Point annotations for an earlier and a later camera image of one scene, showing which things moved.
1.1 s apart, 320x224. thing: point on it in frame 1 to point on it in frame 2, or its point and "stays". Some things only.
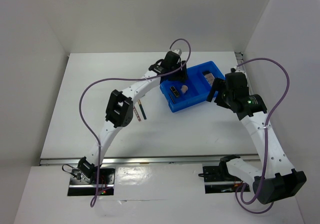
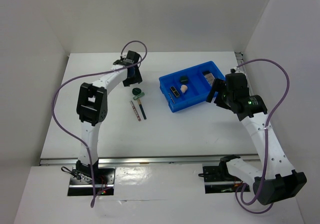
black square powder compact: (206, 72) stays
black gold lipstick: (174, 91) stays
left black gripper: (182, 75) to (137, 78)
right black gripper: (217, 83) stays
